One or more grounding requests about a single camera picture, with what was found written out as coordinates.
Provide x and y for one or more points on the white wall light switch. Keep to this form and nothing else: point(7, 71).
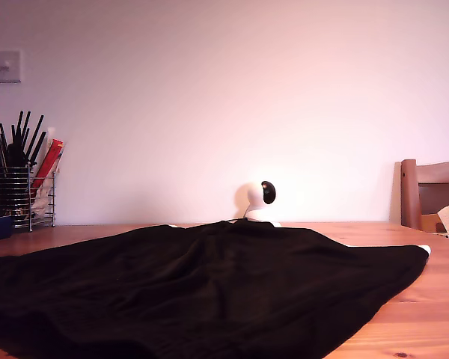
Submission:
point(7, 67)

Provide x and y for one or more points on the white plastic wrapper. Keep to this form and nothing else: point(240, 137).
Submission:
point(44, 200)

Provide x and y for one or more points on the small cardboard box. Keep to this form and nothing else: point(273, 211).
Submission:
point(429, 222)

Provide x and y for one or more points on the brown wooden chair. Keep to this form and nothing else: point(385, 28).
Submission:
point(409, 194)

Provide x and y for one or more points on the black shorts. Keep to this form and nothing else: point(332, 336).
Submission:
point(209, 291)

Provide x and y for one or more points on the white dome security camera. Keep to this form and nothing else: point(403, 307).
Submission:
point(255, 198)

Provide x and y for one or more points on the red paper packet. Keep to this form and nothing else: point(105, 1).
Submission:
point(48, 161)

